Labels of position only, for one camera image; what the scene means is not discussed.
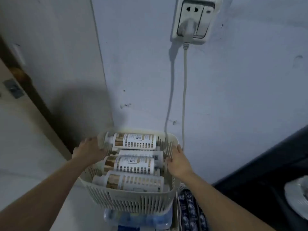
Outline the metal door latch plate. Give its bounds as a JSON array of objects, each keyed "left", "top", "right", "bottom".
[{"left": 3, "top": 79, "right": 25, "bottom": 99}]

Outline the clear blue plastic box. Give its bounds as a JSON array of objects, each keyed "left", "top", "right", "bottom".
[{"left": 103, "top": 209, "right": 173, "bottom": 231}]

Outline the person's left forearm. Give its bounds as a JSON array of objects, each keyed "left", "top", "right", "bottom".
[{"left": 0, "top": 154, "right": 93, "bottom": 231}]

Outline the brown wooden door frame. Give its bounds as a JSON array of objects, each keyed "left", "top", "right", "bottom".
[{"left": 0, "top": 36, "right": 75, "bottom": 154}]

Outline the person's right hand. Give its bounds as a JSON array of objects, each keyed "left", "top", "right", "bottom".
[{"left": 165, "top": 144, "right": 194, "bottom": 180}]

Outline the bunch of dark blue packets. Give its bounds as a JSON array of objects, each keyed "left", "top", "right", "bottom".
[{"left": 179, "top": 189, "right": 209, "bottom": 231}]

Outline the white wall cable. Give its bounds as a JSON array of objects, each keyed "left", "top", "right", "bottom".
[{"left": 181, "top": 42, "right": 189, "bottom": 152}]

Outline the person's right forearm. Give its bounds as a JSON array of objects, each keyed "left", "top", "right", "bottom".
[{"left": 182, "top": 172, "right": 276, "bottom": 231}]

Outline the cream wooden door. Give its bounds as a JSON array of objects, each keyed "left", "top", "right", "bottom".
[{"left": 0, "top": 59, "right": 73, "bottom": 174}]

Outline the white wall socket with switch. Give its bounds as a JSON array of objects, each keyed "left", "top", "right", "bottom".
[{"left": 171, "top": 0, "right": 223, "bottom": 45}]

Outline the cream slotted plastic basket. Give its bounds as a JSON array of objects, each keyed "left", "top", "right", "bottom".
[{"left": 79, "top": 128, "right": 181, "bottom": 216}]

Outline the person's left hand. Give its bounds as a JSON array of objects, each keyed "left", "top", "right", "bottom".
[{"left": 72, "top": 136, "right": 107, "bottom": 166}]

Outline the white power plug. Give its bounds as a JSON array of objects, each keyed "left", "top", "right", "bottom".
[{"left": 179, "top": 18, "right": 196, "bottom": 44}]

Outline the dark grey shelf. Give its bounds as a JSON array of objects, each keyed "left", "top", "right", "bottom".
[{"left": 213, "top": 125, "right": 308, "bottom": 231}]

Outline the small cream slotted basket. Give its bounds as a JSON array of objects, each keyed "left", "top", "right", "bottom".
[{"left": 176, "top": 183, "right": 210, "bottom": 231}]

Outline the white floral bowl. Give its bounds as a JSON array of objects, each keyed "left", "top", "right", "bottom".
[{"left": 284, "top": 175, "right": 308, "bottom": 220}]

